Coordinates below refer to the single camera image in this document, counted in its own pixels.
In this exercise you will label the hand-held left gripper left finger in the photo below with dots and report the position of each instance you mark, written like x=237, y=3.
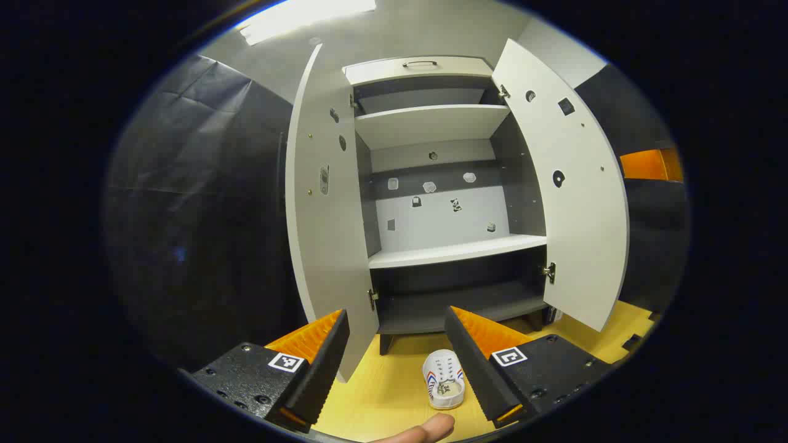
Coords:
x=326, y=363

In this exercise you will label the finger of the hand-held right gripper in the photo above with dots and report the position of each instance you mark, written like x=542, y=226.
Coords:
x=643, y=165

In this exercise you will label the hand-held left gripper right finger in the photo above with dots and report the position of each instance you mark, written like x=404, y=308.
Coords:
x=474, y=363

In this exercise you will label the white striped shoe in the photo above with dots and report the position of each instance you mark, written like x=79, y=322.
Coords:
x=443, y=363

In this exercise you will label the white cabinet door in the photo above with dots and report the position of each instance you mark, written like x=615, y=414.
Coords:
x=320, y=246
x=578, y=234

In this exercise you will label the white and grey shoe cabinet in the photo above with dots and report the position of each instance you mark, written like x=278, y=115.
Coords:
x=443, y=215

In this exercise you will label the black backdrop cloth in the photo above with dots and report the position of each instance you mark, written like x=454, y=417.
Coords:
x=197, y=203
x=615, y=117

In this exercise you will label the ceiling light panel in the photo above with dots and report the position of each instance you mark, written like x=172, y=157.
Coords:
x=295, y=15

